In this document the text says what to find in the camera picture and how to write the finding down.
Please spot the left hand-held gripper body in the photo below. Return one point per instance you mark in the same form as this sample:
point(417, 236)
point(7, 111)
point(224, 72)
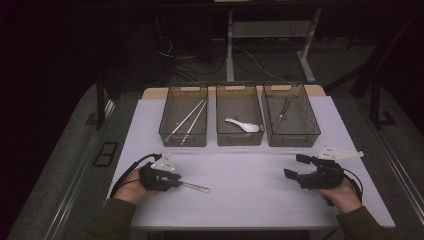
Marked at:
point(163, 163)

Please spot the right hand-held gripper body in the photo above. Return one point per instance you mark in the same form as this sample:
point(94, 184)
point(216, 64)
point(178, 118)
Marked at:
point(328, 176)

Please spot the metal fork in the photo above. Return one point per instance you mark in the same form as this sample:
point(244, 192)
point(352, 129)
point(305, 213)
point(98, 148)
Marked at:
point(200, 187)

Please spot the smoky transparent plastic bin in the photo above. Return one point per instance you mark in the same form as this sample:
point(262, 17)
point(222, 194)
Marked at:
point(300, 116)
point(183, 136)
point(240, 106)

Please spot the white chopstick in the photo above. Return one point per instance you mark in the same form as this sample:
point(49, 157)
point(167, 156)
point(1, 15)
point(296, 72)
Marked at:
point(185, 120)
point(194, 123)

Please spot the metal knife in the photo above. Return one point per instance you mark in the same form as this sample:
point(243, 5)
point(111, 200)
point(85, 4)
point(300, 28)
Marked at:
point(282, 115)

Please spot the white spoon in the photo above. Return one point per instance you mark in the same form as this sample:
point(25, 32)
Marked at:
point(250, 126)

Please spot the person's right hand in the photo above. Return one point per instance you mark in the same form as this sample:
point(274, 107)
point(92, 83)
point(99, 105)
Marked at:
point(343, 196)

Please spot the person's left hand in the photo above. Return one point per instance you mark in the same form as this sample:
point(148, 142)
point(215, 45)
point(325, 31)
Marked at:
point(130, 190)

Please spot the white table sheet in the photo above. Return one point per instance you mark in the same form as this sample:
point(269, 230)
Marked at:
point(250, 200)

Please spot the black metal stand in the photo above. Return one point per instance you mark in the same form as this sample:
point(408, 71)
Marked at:
point(375, 106)

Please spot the black floor socket frame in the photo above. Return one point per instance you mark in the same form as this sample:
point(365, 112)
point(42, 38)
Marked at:
point(105, 154)

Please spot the white desk frame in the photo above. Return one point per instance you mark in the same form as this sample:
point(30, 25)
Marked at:
point(229, 50)

